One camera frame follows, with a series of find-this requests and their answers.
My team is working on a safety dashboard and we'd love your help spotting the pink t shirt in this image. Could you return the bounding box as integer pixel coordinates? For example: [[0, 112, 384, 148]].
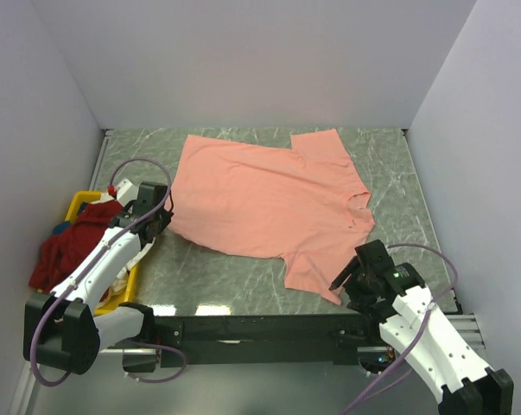
[[170, 130, 375, 304]]

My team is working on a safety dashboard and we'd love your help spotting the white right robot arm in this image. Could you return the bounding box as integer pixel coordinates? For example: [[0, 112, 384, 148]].
[[330, 239, 514, 414]]

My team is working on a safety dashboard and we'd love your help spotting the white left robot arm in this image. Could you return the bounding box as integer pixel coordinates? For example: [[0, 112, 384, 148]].
[[23, 182, 173, 377]]

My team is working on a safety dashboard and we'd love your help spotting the yellow plastic bin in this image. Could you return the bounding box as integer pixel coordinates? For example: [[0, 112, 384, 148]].
[[65, 191, 140, 315]]

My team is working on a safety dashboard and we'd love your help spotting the black base beam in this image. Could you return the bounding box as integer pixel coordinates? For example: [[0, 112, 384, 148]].
[[153, 314, 391, 365]]

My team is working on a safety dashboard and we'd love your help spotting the white t shirt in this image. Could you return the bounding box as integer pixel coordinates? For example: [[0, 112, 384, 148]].
[[92, 193, 154, 309]]

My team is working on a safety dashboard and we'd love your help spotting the blue garment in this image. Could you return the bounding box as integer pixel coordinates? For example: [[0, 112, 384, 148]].
[[52, 220, 72, 235]]

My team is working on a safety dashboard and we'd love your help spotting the red t shirt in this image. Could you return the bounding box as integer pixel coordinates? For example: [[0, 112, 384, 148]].
[[29, 200, 123, 292]]

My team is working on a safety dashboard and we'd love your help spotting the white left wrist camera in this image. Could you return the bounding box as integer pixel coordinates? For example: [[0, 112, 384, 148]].
[[106, 178, 138, 206]]

